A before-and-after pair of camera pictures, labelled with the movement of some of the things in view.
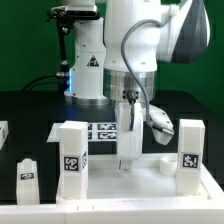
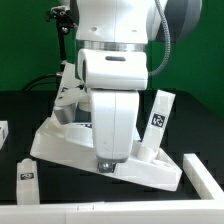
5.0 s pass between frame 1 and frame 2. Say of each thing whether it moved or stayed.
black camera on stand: stayed
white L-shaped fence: stayed
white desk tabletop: moved
